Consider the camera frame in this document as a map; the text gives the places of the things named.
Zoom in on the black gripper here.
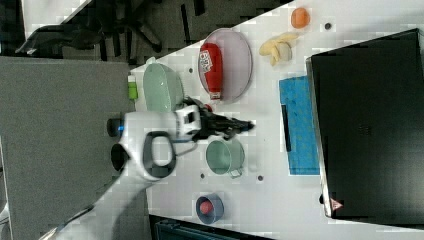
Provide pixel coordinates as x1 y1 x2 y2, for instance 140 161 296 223
183 97 255 142

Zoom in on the black toaster oven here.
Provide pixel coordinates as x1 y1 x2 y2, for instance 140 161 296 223
278 28 424 226

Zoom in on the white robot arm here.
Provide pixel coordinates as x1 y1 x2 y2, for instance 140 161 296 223
38 97 255 240

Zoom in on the green metal mug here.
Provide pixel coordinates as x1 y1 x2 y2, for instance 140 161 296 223
206 139 245 179

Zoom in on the grey round plate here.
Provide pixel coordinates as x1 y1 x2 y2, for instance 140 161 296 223
204 28 253 103

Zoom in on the red plush ketchup bottle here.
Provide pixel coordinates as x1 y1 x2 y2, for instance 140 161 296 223
199 43 223 100

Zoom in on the green plastic colander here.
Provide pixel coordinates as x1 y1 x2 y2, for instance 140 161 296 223
143 57 185 112

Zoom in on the toy strawberry in bowl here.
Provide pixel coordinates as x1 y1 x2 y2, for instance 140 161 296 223
199 200 213 215

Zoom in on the blue bowl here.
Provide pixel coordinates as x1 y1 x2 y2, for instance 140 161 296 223
195 193 224 225

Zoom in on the peeled toy banana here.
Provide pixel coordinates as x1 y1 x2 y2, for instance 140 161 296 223
259 32 299 66

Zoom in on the lime green block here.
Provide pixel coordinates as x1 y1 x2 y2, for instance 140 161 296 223
128 75 138 100

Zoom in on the black pot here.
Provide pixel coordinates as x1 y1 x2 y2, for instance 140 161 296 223
106 118 124 137

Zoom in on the orange toy fruit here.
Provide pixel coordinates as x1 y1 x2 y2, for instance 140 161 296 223
291 8 310 29

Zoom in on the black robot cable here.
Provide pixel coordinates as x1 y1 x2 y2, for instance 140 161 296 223
168 138 201 158

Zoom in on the blue metal frame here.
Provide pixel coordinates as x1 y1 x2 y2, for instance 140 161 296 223
149 214 272 240

